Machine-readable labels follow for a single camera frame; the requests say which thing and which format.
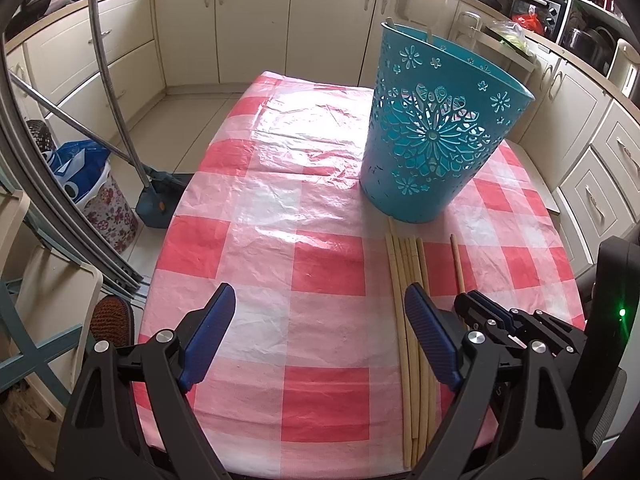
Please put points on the white hanging plastic bin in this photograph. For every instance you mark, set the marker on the white hanging plastic bin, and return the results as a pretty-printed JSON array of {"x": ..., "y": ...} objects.
[{"x": 425, "y": 5}]

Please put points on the cream kitchen cabinet run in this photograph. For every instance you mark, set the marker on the cream kitchen cabinet run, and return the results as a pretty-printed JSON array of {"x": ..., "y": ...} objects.
[{"x": 585, "y": 125}]

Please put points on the cream plastic folding stool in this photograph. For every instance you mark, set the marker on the cream plastic folding stool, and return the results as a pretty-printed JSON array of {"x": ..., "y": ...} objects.
[{"x": 55, "y": 285}]

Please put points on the floral trash bin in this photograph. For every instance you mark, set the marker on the floral trash bin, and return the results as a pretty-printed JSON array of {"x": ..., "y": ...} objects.
[{"x": 107, "y": 215}]

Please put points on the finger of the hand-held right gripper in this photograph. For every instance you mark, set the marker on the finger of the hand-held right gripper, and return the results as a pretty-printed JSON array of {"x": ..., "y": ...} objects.
[
  {"x": 520, "y": 322},
  {"x": 467, "y": 306}
]

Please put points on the white jug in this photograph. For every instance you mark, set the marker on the white jug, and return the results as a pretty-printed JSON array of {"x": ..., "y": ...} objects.
[{"x": 625, "y": 65}]

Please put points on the stainless steel pot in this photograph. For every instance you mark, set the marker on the stainless steel pot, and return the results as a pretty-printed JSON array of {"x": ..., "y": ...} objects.
[{"x": 585, "y": 42}]

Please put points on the cream kitchen drawer unit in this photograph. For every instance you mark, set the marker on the cream kitchen drawer unit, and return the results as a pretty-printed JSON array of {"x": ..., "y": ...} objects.
[{"x": 90, "y": 50}]

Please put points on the carved-end wooden chopstick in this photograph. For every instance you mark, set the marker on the carved-end wooden chopstick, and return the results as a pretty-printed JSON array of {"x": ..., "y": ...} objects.
[{"x": 456, "y": 260}]

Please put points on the cream kitchen door cabinets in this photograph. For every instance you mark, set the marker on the cream kitchen door cabinets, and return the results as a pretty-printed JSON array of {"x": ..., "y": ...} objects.
[{"x": 250, "y": 25}]

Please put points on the blue plastic base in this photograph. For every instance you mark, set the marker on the blue plastic base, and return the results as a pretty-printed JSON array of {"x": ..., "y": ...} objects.
[{"x": 155, "y": 207}]

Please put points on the teal crossed frame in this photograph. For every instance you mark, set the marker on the teal crossed frame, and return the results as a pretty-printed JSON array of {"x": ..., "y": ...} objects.
[{"x": 20, "y": 350}]

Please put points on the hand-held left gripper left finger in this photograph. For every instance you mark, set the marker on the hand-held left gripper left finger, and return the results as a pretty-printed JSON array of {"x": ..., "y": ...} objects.
[{"x": 215, "y": 320}]

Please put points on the red plastic bag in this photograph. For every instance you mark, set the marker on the red plastic bag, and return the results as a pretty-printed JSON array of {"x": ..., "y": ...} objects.
[{"x": 530, "y": 22}]

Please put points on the black toaster oven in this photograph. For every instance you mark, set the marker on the black toaster oven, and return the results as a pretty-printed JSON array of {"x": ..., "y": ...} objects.
[{"x": 547, "y": 10}]

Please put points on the orange bristle brush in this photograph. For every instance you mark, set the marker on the orange bristle brush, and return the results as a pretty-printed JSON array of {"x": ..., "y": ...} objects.
[{"x": 112, "y": 320}]

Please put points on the grey metal rails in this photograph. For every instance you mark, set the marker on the grey metal rails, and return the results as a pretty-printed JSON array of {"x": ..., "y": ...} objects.
[{"x": 65, "y": 220}]

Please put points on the curved chrome tube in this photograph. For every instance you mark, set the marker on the curved chrome tube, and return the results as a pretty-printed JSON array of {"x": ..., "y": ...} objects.
[{"x": 107, "y": 75}]

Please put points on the bag of green vegetables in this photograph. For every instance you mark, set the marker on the bag of green vegetables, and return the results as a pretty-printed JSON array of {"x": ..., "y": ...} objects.
[{"x": 510, "y": 35}]

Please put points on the pink white checkered tablecloth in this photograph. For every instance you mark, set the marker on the pink white checkered tablecloth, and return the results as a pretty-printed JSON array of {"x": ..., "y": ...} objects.
[{"x": 280, "y": 210}]

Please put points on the blue plastic bag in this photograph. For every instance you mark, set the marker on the blue plastic bag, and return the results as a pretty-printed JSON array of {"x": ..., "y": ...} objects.
[{"x": 75, "y": 170}]

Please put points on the black wok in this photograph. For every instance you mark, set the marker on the black wok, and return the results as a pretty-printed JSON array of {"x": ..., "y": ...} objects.
[{"x": 35, "y": 5}]

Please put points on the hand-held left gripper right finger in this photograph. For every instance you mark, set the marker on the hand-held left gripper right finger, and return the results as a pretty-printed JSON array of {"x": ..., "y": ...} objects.
[{"x": 430, "y": 335}]

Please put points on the bundle of wooden chopsticks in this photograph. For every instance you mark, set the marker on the bundle of wooden chopsticks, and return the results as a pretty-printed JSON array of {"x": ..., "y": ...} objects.
[{"x": 400, "y": 270}]

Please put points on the teal perforated plastic basket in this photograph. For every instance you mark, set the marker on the teal perforated plastic basket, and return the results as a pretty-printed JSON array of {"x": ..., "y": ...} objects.
[{"x": 425, "y": 170}]

